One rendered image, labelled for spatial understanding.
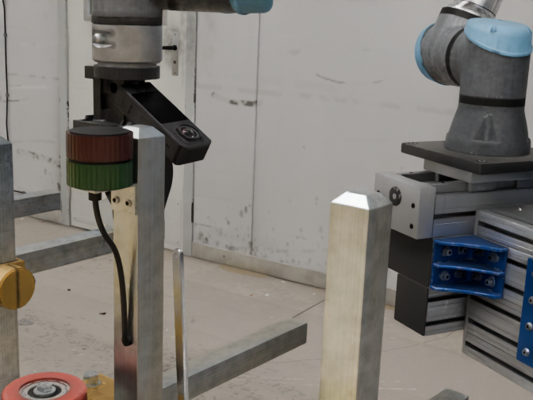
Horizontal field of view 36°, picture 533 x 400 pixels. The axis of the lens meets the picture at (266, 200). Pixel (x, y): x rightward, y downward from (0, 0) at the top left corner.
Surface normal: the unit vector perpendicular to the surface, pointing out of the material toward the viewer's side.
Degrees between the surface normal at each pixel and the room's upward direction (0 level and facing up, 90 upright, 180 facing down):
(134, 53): 90
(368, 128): 90
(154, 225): 90
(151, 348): 90
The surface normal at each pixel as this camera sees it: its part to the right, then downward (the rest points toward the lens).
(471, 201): 0.45, 0.22
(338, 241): -0.63, 0.15
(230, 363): 0.78, 0.18
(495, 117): -0.12, -0.08
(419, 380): 0.04, -0.97
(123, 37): 0.03, 0.22
